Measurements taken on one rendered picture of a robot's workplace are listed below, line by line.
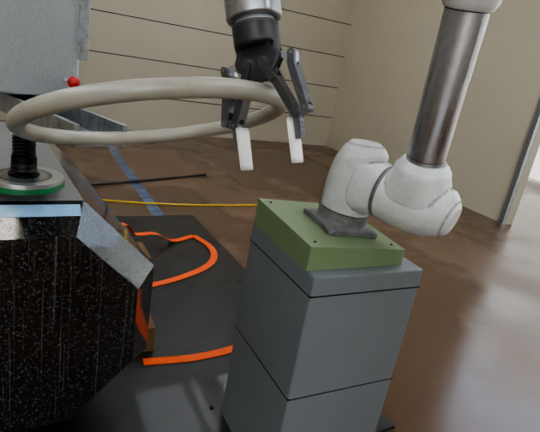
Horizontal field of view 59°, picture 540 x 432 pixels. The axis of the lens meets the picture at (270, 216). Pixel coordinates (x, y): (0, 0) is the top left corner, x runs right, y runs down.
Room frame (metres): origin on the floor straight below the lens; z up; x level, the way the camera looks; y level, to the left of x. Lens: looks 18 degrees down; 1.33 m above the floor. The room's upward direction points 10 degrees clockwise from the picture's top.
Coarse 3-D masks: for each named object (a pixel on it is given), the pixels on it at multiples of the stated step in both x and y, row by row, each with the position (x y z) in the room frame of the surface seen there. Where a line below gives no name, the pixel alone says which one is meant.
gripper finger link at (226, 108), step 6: (222, 72) 0.81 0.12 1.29; (228, 72) 0.81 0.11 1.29; (222, 102) 0.80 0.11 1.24; (228, 102) 0.80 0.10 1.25; (234, 102) 0.82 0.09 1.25; (222, 108) 0.80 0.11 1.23; (228, 108) 0.80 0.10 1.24; (234, 108) 0.81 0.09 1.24; (222, 114) 0.80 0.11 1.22; (228, 114) 0.80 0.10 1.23; (222, 120) 0.80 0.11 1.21; (228, 120) 0.80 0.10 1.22; (222, 126) 0.79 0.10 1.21
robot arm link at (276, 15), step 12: (228, 0) 0.79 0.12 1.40; (240, 0) 0.78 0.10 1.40; (252, 0) 0.78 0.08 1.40; (264, 0) 0.78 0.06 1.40; (276, 0) 0.80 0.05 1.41; (228, 12) 0.79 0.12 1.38; (240, 12) 0.78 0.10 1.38; (252, 12) 0.78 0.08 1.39; (264, 12) 0.79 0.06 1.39; (276, 12) 0.80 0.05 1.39; (228, 24) 0.82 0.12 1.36
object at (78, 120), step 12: (0, 96) 1.27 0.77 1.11; (12, 96) 1.23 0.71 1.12; (0, 108) 1.27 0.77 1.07; (36, 120) 1.10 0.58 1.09; (48, 120) 1.06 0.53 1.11; (60, 120) 1.01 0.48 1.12; (72, 120) 1.22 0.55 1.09; (84, 120) 1.18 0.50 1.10; (96, 120) 1.13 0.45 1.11; (108, 120) 1.10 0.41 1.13
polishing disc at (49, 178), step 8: (0, 168) 1.34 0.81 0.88; (8, 168) 1.35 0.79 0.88; (40, 168) 1.40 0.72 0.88; (48, 168) 1.42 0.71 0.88; (0, 176) 1.27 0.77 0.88; (8, 176) 1.28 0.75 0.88; (40, 176) 1.33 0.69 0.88; (48, 176) 1.34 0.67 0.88; (56, 176) 1.36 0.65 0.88; (0, 184) 1.21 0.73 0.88; (8, 184) 1.21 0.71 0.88; (16, 184) 1.22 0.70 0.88; (24, 184) 1.23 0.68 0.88; (32, 184) 1.24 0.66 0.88; (40, 184) 1.26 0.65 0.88; (48, 184) 1.27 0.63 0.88; (56, 184) 1.30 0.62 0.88
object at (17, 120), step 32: (64, 96) 0.65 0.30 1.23; (96, 96) 0.64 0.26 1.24; (128, 96) 0.65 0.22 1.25; (160, 96) 0.66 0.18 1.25; (192, 96) 0.68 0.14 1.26; (224, 96) 0.71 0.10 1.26; (256, 96) 0.75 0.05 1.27; (32, 128) 0.83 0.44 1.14; (192, 128) 1.09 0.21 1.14; (224, 128) 1.07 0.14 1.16
